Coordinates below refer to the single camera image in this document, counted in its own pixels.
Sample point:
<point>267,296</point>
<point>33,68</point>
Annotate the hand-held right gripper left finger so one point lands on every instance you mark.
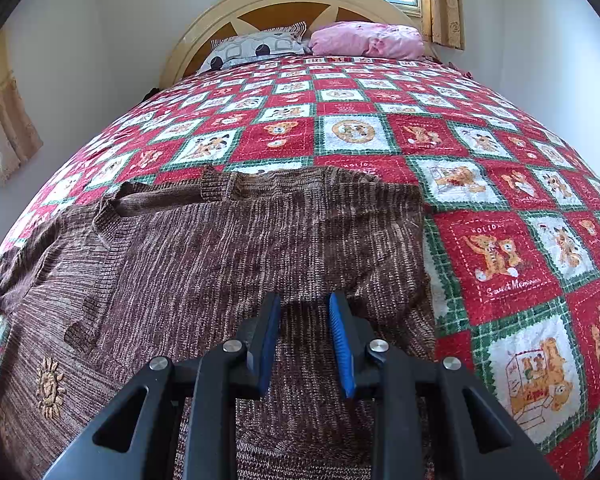
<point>269,340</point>

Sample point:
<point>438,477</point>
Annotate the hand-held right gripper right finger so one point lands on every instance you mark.
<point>341,345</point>

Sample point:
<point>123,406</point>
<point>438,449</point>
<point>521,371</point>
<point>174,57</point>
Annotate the cream wooden bed headboard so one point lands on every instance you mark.
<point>205,25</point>

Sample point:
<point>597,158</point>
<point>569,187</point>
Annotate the grey patterned pillow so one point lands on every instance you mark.
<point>252,47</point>

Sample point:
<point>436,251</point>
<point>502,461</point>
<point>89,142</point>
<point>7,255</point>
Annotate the pink pillow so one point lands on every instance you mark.
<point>365,40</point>

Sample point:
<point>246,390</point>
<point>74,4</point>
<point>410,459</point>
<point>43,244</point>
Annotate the brown knitted sweater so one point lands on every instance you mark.
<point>205,260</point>

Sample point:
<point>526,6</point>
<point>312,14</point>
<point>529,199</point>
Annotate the yellow patterned curtain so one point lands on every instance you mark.
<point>445,2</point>
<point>5,115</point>

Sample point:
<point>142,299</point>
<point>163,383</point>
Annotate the red green printed blanket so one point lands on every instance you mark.
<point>505,240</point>

